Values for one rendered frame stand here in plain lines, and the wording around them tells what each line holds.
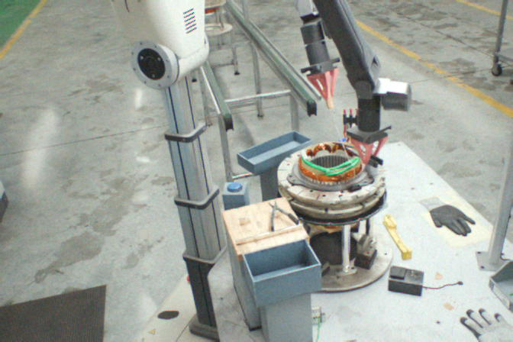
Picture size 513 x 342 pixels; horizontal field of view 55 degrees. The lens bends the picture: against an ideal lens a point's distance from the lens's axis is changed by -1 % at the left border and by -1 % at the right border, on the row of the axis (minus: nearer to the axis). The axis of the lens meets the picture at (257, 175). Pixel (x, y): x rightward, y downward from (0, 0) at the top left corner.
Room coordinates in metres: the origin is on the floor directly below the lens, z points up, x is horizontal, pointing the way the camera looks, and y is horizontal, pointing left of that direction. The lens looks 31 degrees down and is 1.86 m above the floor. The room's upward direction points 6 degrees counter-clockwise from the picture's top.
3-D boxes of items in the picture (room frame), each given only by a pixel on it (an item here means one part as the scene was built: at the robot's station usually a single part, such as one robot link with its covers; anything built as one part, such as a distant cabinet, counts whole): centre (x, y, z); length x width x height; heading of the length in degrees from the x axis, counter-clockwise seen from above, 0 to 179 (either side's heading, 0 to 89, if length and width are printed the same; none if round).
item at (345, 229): (1.13, -0.24, 0.91); 0.02 x 0.02 x 0.21
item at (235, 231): (1.07, 0.00, 1.05); 0.20 x 0.19 x 0.02; 12
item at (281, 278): (0.92, -0.03, 0.92); 0.17 x 0.11 x 0.28; 102
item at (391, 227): (1.29, -0.44, 0.80); 0.22 x 0.04 x 0.03; 3
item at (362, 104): (1.12, -0.30, 1.37); 0.07 x 0.06 x 0.07; 62
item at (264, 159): (1.50, -0.07, 0.92); 0.25 x 0.11 x 0.28; 121
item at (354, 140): (1.12, -0.29, 1.24); 0.07 x 0.07 x 0.09; 33
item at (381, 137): (1.12, -0.30, 1.24); 0.07 x 0.07 x 0.09; 33
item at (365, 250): (1.19, -0.31, 0.85); 0.06 x 0.04 x 0.05; 148
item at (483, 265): (1.13, -0.70, 0.78); 0.09 x 0.09 x 0.01; 74
